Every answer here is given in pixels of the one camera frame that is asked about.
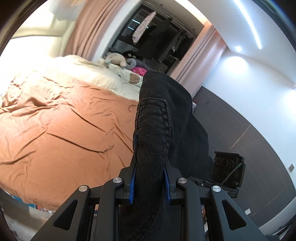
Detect grey stuffed toy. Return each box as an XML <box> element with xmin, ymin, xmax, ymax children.
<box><xmin>103</xmin><ymin>52</ymin><xmax>126</xmax><ymax>67</ymax></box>

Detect orange duvet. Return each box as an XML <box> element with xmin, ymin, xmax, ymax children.
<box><xmin>0</xmin><ymin>74</ymin><xmax>141</xmax><ymax>210</ymax></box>

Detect cream padded headboard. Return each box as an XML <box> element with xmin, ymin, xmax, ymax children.
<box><xmin>0</xmin><ymin>14</ymin><xmax>77</xmax><ymax>61</ymax></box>

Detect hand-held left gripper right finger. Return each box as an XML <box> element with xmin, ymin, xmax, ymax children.
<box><xmin>164</xmin><ymin>162</ymin><xmax>262</xmax><ymax>241</ymax></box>

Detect white hanging garment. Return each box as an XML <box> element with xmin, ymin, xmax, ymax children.
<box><xmin>50</xmin><ymin>0</ymin><xmax>86</xmax><ymax>18</ymax></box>

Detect pink curtain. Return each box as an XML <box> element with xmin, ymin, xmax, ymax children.
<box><xmin>66</xmin><ymin>0</ymin><xmax>141</xmax><ymax>63</ymax></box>
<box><xmin>169</xmin><ymin>23</ymin><xmax>227</xmax><ymax>98</ymax></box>

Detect ceiling light strip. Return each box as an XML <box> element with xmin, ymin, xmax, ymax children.
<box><xmin>233</xmin><ymin>0</ymin><xmax>263</xmax><ymax>49</ymax></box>

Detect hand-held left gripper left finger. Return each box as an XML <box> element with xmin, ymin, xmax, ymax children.
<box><xmin>30</xmin><ymin>136</ymin><xmax>138</xmax><ymax>241</ymax></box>

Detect dark hanging clothes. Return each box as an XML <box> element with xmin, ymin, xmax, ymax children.
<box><xmin>150</xmin><ymin>19</ymin><xmax>185</xmax><ymax>63</ymax></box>

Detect pink plush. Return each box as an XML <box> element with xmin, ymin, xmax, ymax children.
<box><xmin>131</xmin><ymin>67</ymin><xmax>147</xmax><ymax>76</ymax></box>

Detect black denim jeans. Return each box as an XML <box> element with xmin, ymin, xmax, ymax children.
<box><xmin>118</xmin><ymin>71</ymin><xmax>210</xmax><ymax>241</ymax></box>

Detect floral hanging garment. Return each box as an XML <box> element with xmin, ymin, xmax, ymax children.
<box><xmin>132</xmin><ymin>11</ymin><xmax>156</xmax><ymax>43</ymax></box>

